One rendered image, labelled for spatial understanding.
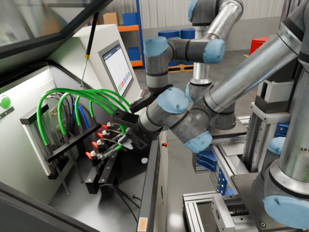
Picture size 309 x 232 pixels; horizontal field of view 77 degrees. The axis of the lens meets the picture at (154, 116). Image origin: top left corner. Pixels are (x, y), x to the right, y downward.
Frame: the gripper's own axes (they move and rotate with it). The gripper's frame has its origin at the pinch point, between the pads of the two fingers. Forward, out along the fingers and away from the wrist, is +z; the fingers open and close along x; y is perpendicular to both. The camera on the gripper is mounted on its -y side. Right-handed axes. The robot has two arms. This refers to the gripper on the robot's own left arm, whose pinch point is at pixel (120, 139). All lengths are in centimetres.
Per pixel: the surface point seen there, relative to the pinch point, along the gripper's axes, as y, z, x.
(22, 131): -33.4, 25.2, -10.7
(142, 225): 24.9, 4.5, -20.7
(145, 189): 23.5, 12.2, -6.0
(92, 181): 3.1, 25.6, -11.7
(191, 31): 20, 157, 460
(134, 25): -108, 243, 447
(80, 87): -30.5, 22.9, 24.1
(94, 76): -28.4, 17.2, 31.5
